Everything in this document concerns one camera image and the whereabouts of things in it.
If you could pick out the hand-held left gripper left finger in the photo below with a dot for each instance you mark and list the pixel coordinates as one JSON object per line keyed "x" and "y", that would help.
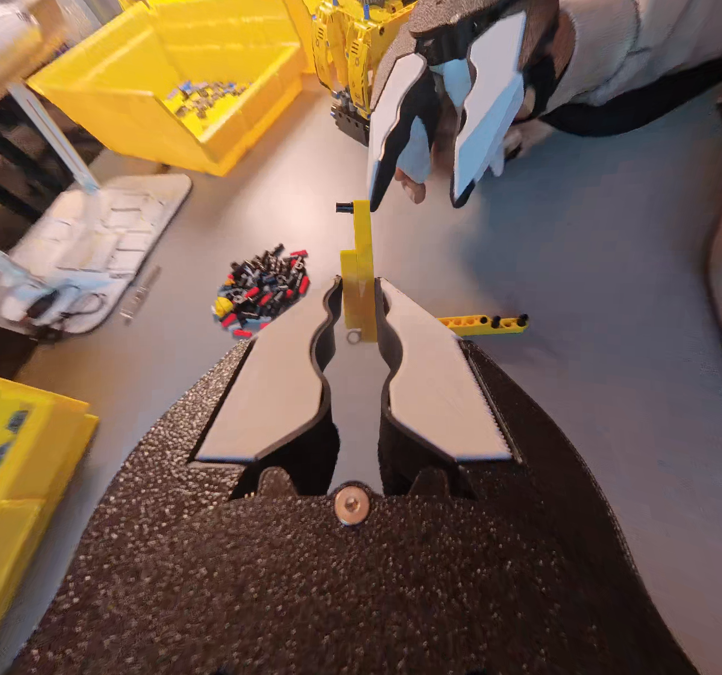
{"x": 271, "y": 398}

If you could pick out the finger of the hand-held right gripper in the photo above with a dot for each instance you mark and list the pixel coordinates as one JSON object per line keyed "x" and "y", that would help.
{"x": 496, "y": 93}
{"x": 395, "y": 110}

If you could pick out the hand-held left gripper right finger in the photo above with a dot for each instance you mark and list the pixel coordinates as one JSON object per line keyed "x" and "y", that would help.
{"x": 445, "y": 398}

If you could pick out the yellow block robot model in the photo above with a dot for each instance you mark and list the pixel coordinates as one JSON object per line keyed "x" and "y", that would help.
{"x": 349, "y": 54}

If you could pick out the short yellow beam with pins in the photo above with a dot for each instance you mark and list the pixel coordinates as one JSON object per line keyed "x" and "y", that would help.
{"x": 474, "y": 324}

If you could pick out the long yellow perforated beam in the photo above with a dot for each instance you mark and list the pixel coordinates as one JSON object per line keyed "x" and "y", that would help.
{"x": 361, "y": 291}

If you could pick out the person's right forearm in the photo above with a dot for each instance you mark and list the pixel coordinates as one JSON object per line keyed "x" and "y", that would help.
{"x": 648, "y": 9}

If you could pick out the grey desk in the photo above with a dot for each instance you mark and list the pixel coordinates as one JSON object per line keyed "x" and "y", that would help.
{"x": 592, "y": 263}

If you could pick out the person's right hand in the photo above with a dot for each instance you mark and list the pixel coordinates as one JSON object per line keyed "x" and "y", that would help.
{"x": 414, "y": 192}

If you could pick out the pile of black red pins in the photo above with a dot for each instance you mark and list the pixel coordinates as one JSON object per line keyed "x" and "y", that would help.
{"x": 265, "y": 285}

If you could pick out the heap of assorted small parts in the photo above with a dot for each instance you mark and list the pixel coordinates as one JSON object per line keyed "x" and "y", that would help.
{"x": 203, "y": 96}

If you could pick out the white sticker sheet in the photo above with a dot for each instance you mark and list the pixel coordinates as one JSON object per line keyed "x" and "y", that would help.
{"x": 101, "y": 235}

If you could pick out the heap of dark grey plates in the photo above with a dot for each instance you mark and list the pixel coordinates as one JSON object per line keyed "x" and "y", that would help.
{"x": 11, "y": 432}

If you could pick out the yellow bin with divider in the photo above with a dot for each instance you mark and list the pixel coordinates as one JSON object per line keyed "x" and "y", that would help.
{"x": 113, "y": 93}

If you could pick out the white wooden book stand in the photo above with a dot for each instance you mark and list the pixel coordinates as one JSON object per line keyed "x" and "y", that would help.
{"x": 62, "y": 144}

